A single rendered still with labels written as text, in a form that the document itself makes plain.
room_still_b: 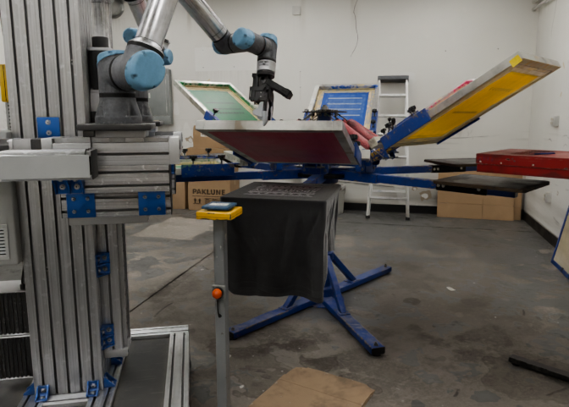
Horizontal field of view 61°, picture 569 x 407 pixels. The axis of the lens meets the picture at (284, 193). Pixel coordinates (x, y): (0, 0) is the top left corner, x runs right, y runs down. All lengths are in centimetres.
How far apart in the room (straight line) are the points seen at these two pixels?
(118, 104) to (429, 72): 525
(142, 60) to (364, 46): 521
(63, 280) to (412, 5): 553
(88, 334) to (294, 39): 532
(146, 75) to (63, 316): 99
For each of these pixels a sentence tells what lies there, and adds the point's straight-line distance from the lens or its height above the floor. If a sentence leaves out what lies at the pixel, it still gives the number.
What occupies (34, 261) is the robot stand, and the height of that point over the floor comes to 76.
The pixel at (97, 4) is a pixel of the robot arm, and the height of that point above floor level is 174.
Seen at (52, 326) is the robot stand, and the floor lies 51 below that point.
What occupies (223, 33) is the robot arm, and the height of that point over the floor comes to 159.
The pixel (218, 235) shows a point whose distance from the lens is 177.
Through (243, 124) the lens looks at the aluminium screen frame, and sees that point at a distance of 191.
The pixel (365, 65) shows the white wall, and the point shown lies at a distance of 657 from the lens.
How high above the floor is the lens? 129
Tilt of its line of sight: 9 degrees down
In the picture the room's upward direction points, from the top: straight up
